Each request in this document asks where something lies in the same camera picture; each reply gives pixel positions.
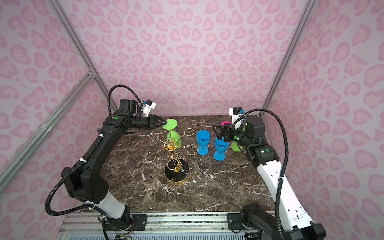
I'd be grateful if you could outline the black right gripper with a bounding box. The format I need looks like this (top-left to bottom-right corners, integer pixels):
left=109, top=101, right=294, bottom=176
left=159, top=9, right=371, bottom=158
left=211, top=122, right=254, bottom=148

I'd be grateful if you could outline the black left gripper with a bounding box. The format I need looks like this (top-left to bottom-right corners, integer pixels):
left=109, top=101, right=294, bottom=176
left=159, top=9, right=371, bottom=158
left=130, top=114, right=168, bottom=131

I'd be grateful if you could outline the green wine glass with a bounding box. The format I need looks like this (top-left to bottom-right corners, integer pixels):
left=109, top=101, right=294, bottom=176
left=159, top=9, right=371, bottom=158
left=231, top=142, right=242, bottom=152
left=163, top=119, right=182, bottom=149

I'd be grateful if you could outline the blue wine glass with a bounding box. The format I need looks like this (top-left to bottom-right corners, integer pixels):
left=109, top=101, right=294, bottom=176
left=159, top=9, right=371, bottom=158
left=214, top=138, right=229, bottom=161
left=196, top=130, right=211, bottom=156

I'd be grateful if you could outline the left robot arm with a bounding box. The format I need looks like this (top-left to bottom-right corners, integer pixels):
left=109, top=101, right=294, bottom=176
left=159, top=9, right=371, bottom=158
left=62, top=100, right=167, bottom=231

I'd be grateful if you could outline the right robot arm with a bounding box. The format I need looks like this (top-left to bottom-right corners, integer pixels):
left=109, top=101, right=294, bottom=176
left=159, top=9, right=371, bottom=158
left=212, top=115, right=327, bottom=240

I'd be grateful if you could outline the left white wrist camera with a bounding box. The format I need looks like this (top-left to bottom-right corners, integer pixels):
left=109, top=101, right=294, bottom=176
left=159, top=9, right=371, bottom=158
left=139, top=100, right=157, bottom=117

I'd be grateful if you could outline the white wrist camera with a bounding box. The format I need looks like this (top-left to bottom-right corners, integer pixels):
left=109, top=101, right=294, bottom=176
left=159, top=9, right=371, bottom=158
left=229, top=107, right=245, bottom=130
left=139, top=100, right=157, bottom=117

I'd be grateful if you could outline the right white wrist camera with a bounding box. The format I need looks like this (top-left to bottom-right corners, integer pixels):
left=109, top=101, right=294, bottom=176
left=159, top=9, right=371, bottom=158
left=229, top=107, right=245, bottom=130

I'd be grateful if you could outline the gold wire glass rack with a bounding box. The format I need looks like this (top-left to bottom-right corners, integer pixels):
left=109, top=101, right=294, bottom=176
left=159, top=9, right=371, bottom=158
left=145, top=128, right=198, bottom=184

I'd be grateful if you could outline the left black corrugated cable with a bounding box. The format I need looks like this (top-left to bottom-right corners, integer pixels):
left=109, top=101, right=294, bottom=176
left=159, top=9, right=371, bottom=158
left=44, top=84, right=143, bottom=217

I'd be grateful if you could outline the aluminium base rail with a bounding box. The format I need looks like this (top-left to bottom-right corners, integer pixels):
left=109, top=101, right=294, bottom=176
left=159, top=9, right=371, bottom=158
left=55, top=211, right=319, bottom=240

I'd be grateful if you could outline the aluminium frame post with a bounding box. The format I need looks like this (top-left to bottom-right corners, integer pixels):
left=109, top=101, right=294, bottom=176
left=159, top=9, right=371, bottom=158
left=1, top=72, right=95, bottom=193

